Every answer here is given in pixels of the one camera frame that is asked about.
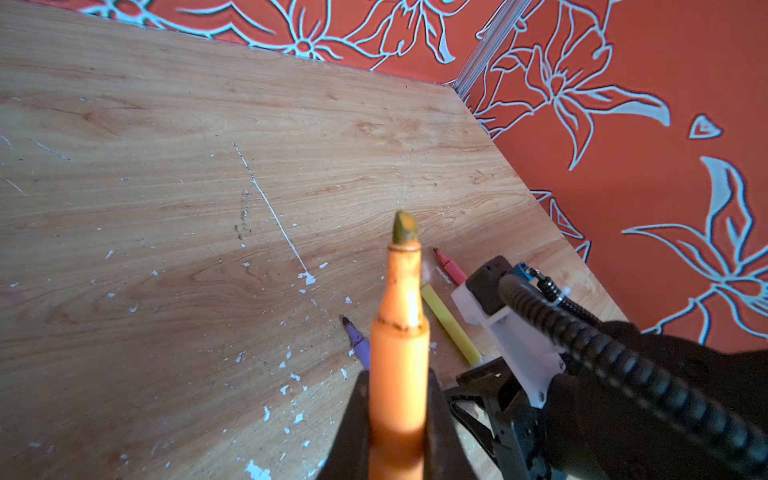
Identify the right aluminium frame post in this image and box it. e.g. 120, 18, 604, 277
453, 0, 532, 98

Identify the purple highlighter pen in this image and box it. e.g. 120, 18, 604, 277
341, 315, 371, 370

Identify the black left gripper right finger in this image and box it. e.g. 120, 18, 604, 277
424, 369, 477, 480

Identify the yellow highlighter pen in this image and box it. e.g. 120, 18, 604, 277
420, 284, 483, 367

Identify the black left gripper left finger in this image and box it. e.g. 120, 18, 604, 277
317, 370, 371, 480

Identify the orange highlighter pen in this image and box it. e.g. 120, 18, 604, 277
368, 211, 430, 479

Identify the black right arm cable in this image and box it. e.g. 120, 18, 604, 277
497, 272, 768, 478

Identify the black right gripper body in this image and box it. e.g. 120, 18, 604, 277
445, 358, 767, 479

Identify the pink highlighter pen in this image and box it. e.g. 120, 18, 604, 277
433, 247, 468, 285

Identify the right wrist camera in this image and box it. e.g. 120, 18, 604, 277
451, 255, 565, 409

